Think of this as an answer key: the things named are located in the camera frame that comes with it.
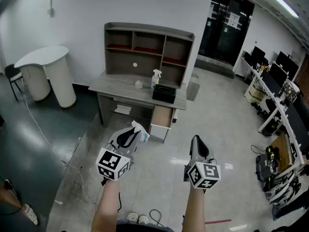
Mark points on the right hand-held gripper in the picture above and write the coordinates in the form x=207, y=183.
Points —
x=205, y=175

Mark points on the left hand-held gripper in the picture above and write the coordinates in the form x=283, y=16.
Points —
x=112, y=164

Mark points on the white tissue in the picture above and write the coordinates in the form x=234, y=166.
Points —
x=143, y=134

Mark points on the wooden desk drawer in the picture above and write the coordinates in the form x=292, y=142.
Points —
x=163, y=116

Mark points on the person's left forearm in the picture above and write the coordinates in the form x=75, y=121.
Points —
x=106, y=207

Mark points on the person's right forearm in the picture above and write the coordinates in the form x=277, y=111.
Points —
x=195, y=209

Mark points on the white flat boxes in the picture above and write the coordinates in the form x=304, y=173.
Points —
x=122, y=109

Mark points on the grey wooden desk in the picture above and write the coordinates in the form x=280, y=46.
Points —
x=120, y=88

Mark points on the small translucent jar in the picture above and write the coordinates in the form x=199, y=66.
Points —
x=138, y=84

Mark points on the black tissue box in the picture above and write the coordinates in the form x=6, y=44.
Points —
x=164, y=94

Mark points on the grey leaning panel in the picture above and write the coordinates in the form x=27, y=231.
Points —
x=193, y=87

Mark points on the white spray bottle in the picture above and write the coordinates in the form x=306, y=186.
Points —
x=155, y=80

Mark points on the black equipment case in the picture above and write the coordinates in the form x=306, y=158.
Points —
x=265, y=164

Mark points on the red floor tape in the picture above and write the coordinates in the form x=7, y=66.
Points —
x=217, y=221

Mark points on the black office chair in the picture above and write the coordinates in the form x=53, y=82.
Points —
x=264, y=107

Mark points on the person's white left shoe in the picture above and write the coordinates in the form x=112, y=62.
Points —
x=132, y=217

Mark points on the person's white shoe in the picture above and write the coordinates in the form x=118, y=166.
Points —
x=132, y=217
x=143, y=219

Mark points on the cardboard boxes under desk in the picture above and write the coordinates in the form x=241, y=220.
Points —
x=256, y=93

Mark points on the grey wooden shelf hutch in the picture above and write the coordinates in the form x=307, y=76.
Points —
x=144, y=59

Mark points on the person's white right shoe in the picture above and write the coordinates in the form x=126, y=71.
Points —
x=143, y=219

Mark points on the brown cardboard sheet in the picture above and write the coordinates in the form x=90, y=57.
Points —
x=282, y=151

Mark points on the white curved counter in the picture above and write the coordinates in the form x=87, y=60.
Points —
x=61, y=81

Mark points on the long white desk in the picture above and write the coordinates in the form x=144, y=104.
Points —
x=280, y=107

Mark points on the pile of white black parts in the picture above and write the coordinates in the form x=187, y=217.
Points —
x=282, y=187

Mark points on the person's black shorts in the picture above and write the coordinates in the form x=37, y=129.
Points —
x=144, y=228

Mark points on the black monitor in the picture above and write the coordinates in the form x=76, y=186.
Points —
x=288, y=64
x=277, y=75
x=258, y=54
x=270, y=83

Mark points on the patterned dark board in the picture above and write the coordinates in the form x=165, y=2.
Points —
x=289, y=91

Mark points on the black double door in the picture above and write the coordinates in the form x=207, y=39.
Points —
x=224, y=33

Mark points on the white paper notice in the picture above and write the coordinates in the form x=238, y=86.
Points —
x=234, y=19

